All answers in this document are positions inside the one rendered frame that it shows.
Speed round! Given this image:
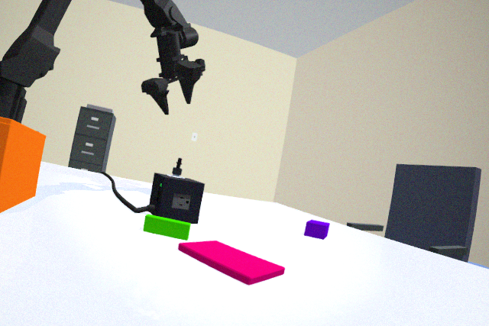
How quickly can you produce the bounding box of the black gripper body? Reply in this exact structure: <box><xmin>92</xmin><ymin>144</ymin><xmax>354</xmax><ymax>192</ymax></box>
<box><xmin>141</xmin><ymin>51</ymin><xmax>185</xmax><ymax>93</ymax></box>

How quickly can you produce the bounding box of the purple block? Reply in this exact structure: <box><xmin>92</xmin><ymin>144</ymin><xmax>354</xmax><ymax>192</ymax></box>
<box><xmin>304</xmin><ymin>220</ymin><xmax>330</xmax><ymax>239</ymax></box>

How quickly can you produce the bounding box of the green rectangular block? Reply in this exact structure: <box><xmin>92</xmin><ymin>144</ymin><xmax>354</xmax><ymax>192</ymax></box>
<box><xmin>143</xmin><ymin>215</ymin><xmax>191</xmax><ymax>240</ymax></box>

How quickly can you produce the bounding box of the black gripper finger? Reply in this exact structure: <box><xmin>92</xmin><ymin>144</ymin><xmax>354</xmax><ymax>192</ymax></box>
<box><xmin>179</xmin><ymin>78</ymin><xmax>199</xmax><ymax>104</ymax></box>
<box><xmin>146</xmin><ymin>89</ymin><xmax>169</xmax><ymax>115</ymax></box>

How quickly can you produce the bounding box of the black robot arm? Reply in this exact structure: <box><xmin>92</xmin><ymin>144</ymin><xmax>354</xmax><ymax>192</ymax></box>
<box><xmin>0</xmin><ymin>0</ymin><xmax>206</xmax><ymax>124</ymax></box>

